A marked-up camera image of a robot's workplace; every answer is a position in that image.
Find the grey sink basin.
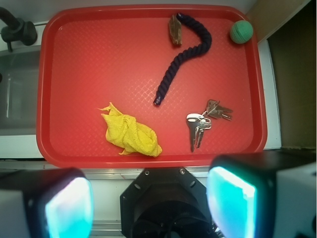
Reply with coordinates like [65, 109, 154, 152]
[0, 51, 40, 136]

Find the grey sink faucet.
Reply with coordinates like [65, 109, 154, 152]
[0, 7, 38, 53]

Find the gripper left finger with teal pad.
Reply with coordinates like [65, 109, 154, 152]
[0, 168, 94, 238]

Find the yellow knitted cloth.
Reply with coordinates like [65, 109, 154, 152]
[99, 103, 162, 157]

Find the dark blue rope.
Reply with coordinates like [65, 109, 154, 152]
[153, 12, 213, 107]

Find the red plastic tray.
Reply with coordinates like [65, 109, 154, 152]
[36, 5, 267, 168]

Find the green rubber ball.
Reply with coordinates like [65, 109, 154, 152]
[229, 20, 254, 44]

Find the silver key bunch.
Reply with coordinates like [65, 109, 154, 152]
[186, 99, 233, 152]

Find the brown bark piece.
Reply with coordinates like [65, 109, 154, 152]
[168, 15, 182, 46]

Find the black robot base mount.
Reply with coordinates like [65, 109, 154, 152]
[120, 168, 219, 238]

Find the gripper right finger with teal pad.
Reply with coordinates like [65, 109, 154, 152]
[206, 151, 317, 238]

